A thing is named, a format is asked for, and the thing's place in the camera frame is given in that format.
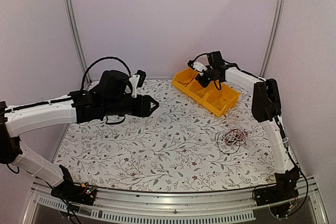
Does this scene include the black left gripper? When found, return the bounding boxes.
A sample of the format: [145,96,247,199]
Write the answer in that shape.
[103,94,160,118]

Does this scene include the dark red cable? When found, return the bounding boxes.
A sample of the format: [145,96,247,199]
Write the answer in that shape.
[177,76,199,88]

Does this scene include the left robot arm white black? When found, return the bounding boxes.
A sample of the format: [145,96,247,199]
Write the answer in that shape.
[1,70,159,200]

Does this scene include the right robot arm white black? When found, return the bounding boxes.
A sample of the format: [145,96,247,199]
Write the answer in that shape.
[187,51,300,201]

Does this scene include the yellow bin middle compartment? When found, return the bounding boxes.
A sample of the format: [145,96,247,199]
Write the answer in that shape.
[186,80,225,105]

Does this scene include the yellow bin compartment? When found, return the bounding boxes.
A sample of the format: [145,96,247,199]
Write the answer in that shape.
[202,84,240,117]
[172,68,198,95]
[186,80,225,105]

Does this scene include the yellow bin far compartment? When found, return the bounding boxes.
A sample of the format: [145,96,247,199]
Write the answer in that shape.
[172,68,198,95]

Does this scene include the yellow bin near compartment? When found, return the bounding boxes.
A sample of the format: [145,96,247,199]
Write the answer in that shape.
[202,84,240,117]

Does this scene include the floral patterned table mat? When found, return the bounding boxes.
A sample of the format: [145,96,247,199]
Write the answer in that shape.
[54,80,275,192]

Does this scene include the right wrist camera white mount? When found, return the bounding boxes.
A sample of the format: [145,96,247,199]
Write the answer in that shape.
[187,60,207,73]

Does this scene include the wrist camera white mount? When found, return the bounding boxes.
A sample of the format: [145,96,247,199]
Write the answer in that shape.
[187,60,207,73]
[125,70,146,98]

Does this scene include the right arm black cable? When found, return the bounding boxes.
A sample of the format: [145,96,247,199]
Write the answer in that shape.
[193,52,211,63]

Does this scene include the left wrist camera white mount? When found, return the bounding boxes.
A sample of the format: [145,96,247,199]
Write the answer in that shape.
[125,70,146,98]

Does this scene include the white thin cable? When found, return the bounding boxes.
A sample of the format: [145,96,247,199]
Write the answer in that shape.
[223,131,249,146]

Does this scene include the black thin cable tangle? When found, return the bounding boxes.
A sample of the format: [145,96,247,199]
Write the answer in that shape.
[214,129,253,155]

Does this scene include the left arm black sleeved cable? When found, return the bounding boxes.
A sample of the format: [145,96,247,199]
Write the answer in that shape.
[80,56,132,91]

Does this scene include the aluminium front rail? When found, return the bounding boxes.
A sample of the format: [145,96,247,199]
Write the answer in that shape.
[22,175,329,224]

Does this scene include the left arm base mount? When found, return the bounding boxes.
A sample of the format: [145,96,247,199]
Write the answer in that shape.
[51,165,97,206]

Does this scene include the right aluminium frame post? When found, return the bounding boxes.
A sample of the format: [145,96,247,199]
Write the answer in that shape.
[259,0,285,77]

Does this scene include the aluminium frame post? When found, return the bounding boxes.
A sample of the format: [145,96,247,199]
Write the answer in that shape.
[259,0,285,77]
[64,0,88,73]

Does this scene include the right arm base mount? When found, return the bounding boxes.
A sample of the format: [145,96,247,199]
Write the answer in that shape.
[252,170,300,219]

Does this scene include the left aluminium frame post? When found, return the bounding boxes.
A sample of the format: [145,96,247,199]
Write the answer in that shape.
[64,0,88,73]

